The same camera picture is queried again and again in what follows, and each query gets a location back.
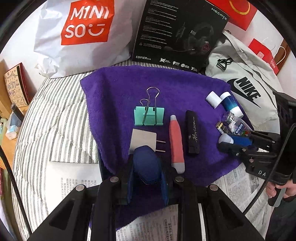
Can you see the wooden headboard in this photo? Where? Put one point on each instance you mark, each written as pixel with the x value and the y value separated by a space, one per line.
pixel 5 101

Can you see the red paper bag yellow logo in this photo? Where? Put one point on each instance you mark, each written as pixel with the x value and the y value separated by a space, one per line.
pixel 241 12

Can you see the purple towel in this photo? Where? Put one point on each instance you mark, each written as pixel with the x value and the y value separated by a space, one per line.
pixel 121 98

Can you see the blue cap vaseline jar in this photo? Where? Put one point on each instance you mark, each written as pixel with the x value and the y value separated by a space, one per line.
pixel 147 165

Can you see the striped mattress cover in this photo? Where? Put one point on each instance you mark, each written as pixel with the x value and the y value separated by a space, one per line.
pixel 55 128

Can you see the white Miniso plastic bag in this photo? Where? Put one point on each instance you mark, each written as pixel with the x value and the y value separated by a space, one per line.
pixel 79 36

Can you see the red paper bag white handles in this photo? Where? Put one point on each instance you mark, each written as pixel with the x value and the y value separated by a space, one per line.
pixel 264 53

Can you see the black Horizon case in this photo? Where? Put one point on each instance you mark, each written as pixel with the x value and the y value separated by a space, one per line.
pixel 192 138

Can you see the grey Nike waist bag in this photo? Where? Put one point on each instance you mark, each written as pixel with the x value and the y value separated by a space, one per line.
pixel 252 81

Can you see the clear sanitizer bottle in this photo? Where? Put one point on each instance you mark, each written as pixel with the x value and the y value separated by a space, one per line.
pixel 236 125

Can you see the brown gold battery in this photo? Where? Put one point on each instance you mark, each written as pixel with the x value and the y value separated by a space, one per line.
pixel 222 128

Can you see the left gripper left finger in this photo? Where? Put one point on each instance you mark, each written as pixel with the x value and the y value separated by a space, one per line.
pixel 113 192

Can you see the newspaper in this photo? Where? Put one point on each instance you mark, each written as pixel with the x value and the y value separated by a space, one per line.
pixel 61 178

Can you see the blue white glue bottle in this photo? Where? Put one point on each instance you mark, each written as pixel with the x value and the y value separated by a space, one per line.
pixel 230 104

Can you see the pink utility knife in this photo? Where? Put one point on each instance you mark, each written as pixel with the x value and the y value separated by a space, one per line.
pixel 177 155

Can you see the black headset box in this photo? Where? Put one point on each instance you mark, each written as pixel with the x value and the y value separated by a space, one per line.
pixel 178 34

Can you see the green binder clip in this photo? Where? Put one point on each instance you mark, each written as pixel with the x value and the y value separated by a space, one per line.
pixel 147 115

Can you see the right hand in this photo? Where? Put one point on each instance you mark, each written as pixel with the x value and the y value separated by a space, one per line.
pixel 289 193

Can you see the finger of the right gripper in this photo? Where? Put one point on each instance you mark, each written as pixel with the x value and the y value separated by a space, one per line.
pixel 237 150
pixel 260 138

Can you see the white power adapter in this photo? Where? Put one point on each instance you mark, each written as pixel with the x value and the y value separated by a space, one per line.
pixel 144 138

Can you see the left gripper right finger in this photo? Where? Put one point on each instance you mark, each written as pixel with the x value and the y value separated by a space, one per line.
pixel 189 199

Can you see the patterned book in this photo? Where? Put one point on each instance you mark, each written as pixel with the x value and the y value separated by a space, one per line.
pixel 16 86

